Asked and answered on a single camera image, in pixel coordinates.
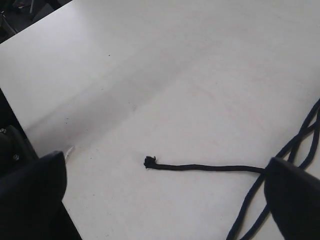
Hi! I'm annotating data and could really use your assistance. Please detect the black cable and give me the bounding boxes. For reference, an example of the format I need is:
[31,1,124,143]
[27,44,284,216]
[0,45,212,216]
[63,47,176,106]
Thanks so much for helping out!
[143,155,267,174]
[234,99,320,240]
[226,98,320,240]

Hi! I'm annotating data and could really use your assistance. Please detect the dark robot base left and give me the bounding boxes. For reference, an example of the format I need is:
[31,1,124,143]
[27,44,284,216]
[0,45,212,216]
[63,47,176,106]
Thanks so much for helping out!
[0,92,39,176]

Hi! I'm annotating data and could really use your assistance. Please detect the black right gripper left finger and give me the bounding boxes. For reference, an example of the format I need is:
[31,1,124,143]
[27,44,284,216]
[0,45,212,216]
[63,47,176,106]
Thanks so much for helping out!
[0,151,81,240]

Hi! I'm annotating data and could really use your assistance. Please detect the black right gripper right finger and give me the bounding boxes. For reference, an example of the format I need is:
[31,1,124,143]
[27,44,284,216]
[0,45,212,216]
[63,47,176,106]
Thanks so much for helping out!
[264,157,320,240]

